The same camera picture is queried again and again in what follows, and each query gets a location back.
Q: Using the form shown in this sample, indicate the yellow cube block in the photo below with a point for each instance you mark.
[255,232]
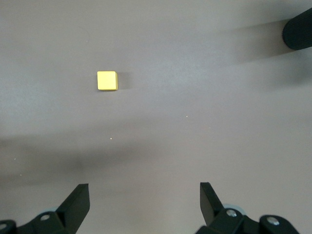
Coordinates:
[106,80]

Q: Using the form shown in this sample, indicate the black ribbed foam cylinder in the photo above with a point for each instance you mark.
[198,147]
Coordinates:
[297,31]

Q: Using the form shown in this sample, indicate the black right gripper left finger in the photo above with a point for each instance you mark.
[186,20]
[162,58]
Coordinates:
[63,217]

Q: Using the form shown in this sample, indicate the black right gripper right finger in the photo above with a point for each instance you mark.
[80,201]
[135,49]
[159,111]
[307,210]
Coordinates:
[212,207]

